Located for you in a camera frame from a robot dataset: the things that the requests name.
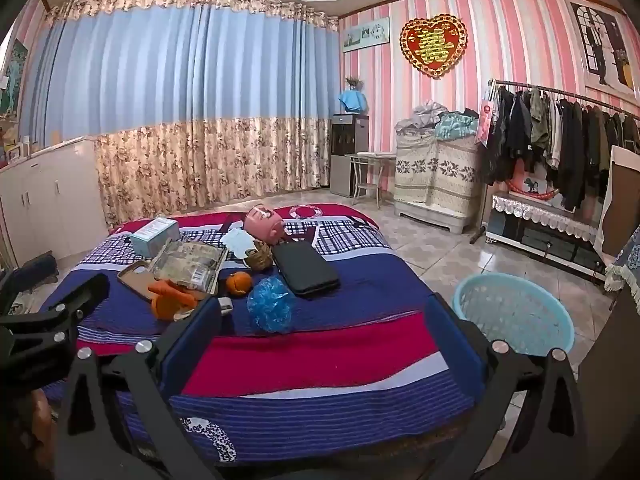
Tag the orange fruit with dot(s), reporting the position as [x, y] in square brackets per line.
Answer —
[238, 284]

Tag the metal folding chair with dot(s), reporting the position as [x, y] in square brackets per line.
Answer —
[367, 187]

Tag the landscape wall picture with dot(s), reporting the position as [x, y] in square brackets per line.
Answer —
[366, 34]

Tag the grey water dispenser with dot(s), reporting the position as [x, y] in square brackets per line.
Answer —
[347, 155]

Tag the grey crumpled clothes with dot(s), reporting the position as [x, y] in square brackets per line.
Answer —
[425, 112]

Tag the blue mesh ball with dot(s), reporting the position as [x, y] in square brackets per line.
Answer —
[270, 305]

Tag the white cabinet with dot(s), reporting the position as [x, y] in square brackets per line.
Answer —
[50, 195]

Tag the brown phone case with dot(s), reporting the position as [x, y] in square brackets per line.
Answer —
[132, 280]

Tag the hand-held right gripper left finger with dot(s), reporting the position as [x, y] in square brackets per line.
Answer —
[192, 345]

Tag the blue face mask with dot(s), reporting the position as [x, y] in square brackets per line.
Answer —
[237, 242]

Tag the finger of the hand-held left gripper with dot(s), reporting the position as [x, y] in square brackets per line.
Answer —
[92, 287]
[45, 350]

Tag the black tv stand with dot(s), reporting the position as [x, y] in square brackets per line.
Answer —
[545, 245]

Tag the pink hanging bag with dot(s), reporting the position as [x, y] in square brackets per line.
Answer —
[484, 122]

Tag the blue fringed patterned cloth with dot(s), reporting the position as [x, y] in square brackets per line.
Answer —
[632, 260]

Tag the red hoop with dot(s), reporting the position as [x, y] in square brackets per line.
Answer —
[520, 194]

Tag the brown board with white edge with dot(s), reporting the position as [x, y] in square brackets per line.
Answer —
[622, 210]

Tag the blue cloth cover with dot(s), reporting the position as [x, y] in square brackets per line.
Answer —
[352, 101]

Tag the teal tissue box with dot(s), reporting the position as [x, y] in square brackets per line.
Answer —
[152, 237]

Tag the dark bag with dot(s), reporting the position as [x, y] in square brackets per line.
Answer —
[37, 267]

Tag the orange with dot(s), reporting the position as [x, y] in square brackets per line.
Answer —
[167, 305]

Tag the small potted plant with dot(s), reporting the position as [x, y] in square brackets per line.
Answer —
[352, 82]

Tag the black flat case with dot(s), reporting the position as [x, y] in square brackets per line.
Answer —
[305, 267]

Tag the plastic package with barcode label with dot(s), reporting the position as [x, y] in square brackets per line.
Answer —
[187, 260]

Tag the green wall poster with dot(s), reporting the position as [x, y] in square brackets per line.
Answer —
[15, 75]

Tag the row of hanging clothes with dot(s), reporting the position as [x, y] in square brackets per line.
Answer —
[550, 135]

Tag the red heart wall decoration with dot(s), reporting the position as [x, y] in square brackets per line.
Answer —
[434, 45]

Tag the teal crumpled cloth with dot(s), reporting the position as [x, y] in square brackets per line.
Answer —
[452, 126]

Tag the blue floral curtain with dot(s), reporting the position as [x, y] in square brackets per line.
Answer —
[175, 70]

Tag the striped printed blanket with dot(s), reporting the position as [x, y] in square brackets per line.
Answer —
[310, 355]

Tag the small white object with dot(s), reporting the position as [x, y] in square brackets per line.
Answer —
[224, 306]

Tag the white lace cloth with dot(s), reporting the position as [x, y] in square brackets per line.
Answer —
[545, 212]

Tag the framed wall poster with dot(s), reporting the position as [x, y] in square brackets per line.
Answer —
[600, 45]

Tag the light blue plastic basket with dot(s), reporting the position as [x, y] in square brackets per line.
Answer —
[510, 310]

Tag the pink piggy bank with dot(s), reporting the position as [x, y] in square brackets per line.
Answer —
[262, 225]

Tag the dark brown cabinet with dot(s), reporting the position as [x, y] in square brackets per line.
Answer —
[610, 385]

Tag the metal clothes rack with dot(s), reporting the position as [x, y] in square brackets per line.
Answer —
[478, 234]

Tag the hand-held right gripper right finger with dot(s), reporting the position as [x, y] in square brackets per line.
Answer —
[457, 350]

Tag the patterned beige cloth cover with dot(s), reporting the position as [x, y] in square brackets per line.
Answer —
[435, 170]

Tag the small folding table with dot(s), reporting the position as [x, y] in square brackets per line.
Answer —
[372, 155]

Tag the brown fluffy clump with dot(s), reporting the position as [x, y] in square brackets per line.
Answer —
[260, 257]

